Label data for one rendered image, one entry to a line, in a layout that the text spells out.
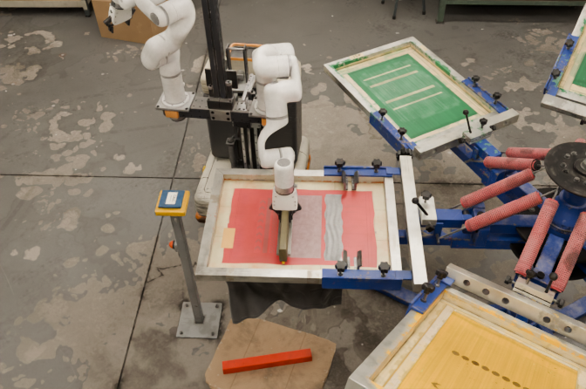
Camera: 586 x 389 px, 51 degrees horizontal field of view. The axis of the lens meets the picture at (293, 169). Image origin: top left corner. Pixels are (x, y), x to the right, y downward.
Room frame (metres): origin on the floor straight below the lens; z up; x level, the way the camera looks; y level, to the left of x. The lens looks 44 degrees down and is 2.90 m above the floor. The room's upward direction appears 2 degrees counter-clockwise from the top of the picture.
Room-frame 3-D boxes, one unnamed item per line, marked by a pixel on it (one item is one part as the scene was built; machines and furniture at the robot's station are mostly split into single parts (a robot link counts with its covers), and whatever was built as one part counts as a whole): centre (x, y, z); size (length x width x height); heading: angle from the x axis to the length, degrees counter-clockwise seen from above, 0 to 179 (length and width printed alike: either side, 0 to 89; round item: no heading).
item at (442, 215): (1.63, -0.59, 1.02); 0.17 x 0.06 x 0.05; 86
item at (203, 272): (1.66, -0.03, 0.97); 0.79 x 0.58 x 0.04; 86
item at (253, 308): (1.46, 0.04, 0.74); 0.46 x 0.04 x 0.42; 86
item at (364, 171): (1.93, -0.29, 0.97); 0.30 x 0.05 x 0.07; 86
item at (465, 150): (2.15, -0.81, 0.90); 1.24 x 0.06 x 0.06; 26
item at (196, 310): (1.82, 0.53, 0.48); 0.22 x 0.22 x 0.96; 86
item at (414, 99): (2.41, -0.68, 1.05); 1.08 x 0.61 x 0.23; 26
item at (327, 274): (1.37, -0.25, 0.97); 0.30 x 0.05 x 0.07; 86
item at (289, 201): (1.67, 0.04, 1.12); 0.10 x 0.07 x 0.11; 87
